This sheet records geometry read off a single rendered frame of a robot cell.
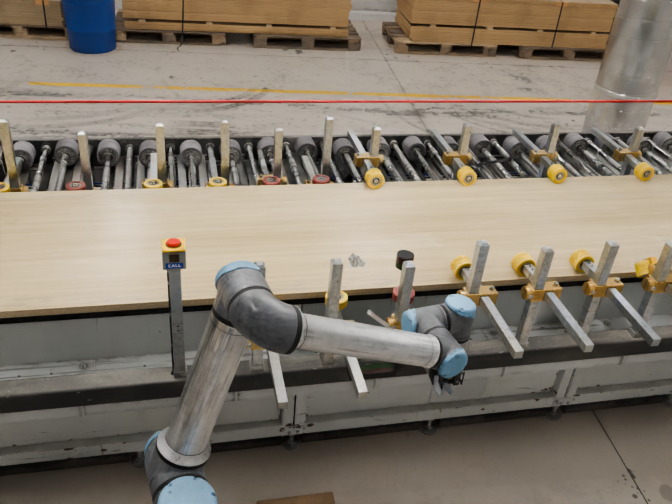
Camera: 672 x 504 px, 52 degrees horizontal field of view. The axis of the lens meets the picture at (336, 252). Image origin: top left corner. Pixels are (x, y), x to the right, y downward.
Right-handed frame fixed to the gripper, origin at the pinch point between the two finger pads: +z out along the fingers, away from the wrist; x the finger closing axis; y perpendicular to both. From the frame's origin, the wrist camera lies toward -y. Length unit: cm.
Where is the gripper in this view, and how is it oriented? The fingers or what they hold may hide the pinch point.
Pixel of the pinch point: (438, 390)
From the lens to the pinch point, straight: 227.9
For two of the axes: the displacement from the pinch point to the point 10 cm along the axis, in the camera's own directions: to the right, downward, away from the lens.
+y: 2.1, 5.4, -8.2
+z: -0.8, 8.4, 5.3
